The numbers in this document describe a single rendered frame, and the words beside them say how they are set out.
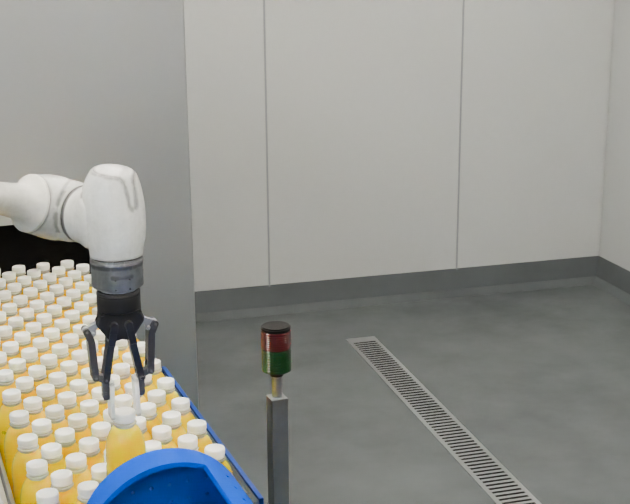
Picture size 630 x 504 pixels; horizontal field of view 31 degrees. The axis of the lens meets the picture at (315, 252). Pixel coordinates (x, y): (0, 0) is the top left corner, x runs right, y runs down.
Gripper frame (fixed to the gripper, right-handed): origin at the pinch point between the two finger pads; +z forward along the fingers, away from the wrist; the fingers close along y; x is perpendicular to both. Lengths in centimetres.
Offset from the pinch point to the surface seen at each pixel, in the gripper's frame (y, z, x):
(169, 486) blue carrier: 3.3, 9.2, -18.3
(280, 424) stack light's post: 38, 21, 25
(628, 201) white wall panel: 370, 68, 348
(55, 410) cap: -7.3, 15.6, 36.0
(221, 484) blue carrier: 8.6, 4.0, -30.8
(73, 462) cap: -7.9, 15.9, 10.7
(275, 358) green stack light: 36.6, 6.0, 23.5
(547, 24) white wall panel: 330, -33, 382
